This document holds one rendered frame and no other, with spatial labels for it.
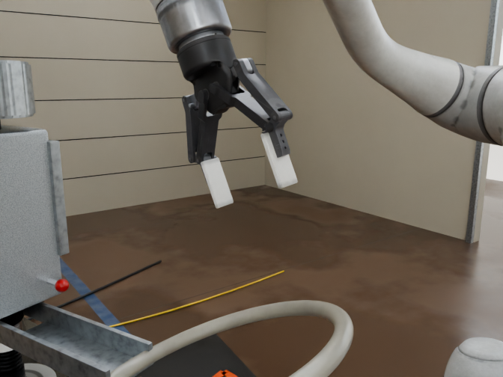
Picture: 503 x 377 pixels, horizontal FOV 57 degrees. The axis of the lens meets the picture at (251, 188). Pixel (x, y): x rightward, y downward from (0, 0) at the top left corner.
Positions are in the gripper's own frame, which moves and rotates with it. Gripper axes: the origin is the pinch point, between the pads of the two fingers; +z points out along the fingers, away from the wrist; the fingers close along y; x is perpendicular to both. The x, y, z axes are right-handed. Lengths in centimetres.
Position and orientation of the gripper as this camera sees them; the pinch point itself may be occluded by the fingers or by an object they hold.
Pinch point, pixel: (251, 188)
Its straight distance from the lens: 62.2
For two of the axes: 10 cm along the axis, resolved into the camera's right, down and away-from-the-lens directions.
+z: 3.2, 9.5, 0.0
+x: -7.2, 2.5, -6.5
